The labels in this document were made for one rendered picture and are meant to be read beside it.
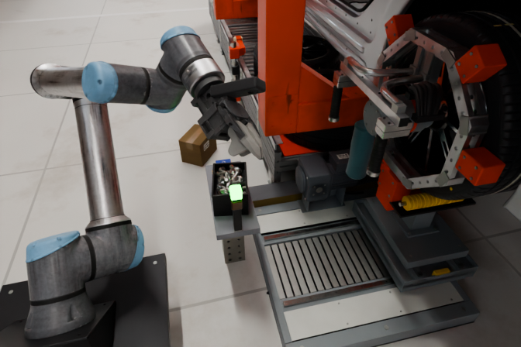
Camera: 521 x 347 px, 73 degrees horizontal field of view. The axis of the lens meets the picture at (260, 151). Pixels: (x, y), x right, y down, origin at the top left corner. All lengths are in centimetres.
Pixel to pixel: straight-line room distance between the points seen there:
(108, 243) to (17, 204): 133
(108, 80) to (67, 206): 161
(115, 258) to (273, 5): 107
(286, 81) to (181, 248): 100
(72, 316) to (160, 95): 72
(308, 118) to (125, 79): 107
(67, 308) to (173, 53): 81
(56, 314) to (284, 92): 117
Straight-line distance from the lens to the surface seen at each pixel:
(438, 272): 178
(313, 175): 171
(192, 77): 80
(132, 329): 141
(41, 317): 128
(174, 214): 212
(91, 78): 87
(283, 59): 156
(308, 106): 171
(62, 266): 125
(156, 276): 150
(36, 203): 250
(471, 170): 118
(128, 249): 131
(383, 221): 182
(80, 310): 128
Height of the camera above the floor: 150
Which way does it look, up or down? 37 degrees down
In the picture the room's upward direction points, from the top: straight up
